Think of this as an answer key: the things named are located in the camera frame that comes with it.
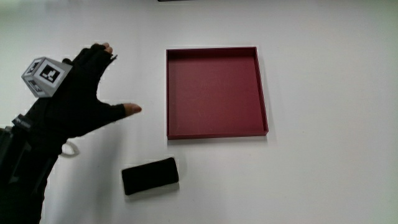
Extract person's left hand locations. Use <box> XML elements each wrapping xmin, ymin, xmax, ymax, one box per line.
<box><xmin>12</xmin><ymin>42</ymin><xmax>143</xmax><ymax>142</ymax></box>

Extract black eraser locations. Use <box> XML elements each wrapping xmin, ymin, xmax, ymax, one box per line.
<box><xmin>121</xmin><ymin>157</ymin><xmax>180</xmax><ymax>196</ymax></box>

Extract person's left forearm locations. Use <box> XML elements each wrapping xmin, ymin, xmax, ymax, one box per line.
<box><xmin>0</xmin><ymin>123</ymin><xmax>63</xmax><ymax>224</ymax></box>

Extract red square tray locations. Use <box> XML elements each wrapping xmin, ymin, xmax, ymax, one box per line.
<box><xmin>165</xmin><ymin>46</ymin><xmax>269</xmax><ymax>140</ymax></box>

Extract white cable loop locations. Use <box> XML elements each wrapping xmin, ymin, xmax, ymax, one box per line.
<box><xmin>60</xmin><ymin>140</ymin><xmax>80</xmax><ymax>158</ymax></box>

